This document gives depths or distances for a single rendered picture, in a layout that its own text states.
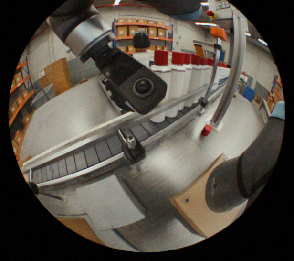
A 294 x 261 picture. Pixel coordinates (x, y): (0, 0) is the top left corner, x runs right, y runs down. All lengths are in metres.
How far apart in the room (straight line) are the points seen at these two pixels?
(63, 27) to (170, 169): 0.37
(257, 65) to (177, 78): 7.75
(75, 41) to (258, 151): 0.30
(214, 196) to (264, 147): 0.13
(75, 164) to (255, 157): 0.38
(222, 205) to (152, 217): 0.16
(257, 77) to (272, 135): 7.74
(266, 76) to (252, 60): 1.45
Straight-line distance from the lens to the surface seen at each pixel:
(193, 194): 0.23
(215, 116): 0.43
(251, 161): 0.18
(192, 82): 0.34
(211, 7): 0.55
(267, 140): 0.17
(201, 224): 0.26
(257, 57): 8.05
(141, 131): 0.27
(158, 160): 0.28
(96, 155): 0.26
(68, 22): 0.16
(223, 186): 0.22
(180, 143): 0.32
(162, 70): 0.21
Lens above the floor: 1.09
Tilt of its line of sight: 41 degrees down
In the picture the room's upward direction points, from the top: straight up
